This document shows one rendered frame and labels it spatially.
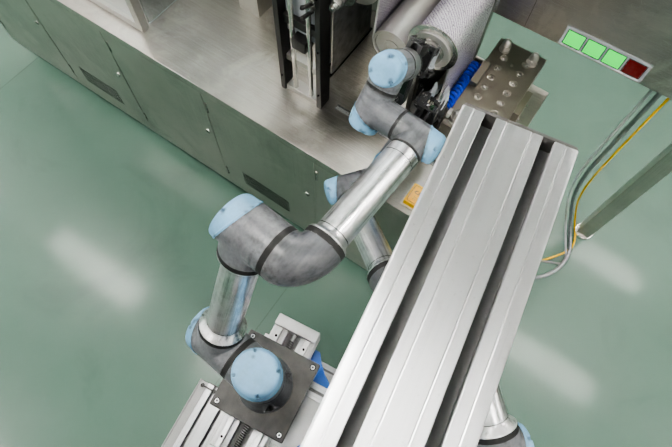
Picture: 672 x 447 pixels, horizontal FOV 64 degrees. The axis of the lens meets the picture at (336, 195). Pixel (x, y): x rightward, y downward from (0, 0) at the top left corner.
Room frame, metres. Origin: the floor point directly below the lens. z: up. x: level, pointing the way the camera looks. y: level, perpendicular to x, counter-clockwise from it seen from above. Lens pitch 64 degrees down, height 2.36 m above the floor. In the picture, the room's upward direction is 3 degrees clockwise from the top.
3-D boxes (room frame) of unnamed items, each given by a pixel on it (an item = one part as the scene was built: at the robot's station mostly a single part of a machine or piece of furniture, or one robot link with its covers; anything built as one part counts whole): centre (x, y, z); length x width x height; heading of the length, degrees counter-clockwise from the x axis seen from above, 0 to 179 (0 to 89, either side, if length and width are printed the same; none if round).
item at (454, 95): (1.04, -0.37, 1.03); 0.21 x 0.04 x 0.03; 148
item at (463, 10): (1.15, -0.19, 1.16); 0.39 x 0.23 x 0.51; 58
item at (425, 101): (0.85, -0.23, 1.12); 0.12 x 0.08 x 0.09; 148
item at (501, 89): (1.02, -0.47, 1.00); 0.40 x 0.16 x 0.06; 148
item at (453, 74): (1.05, -0.35, 1.11); 0.23 x 0.01 x 0.18; 148
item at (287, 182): (1.51, 0.54, 0.43); 2.52 x 0.64 x 0.86; 58
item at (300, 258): (0.46, -0.05, 1.36); 0.49 x 0.11 x 0.12; 144
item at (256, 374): (0.16, 0.17, 0.98); 0.13 x 0.12 x 0.14; 54
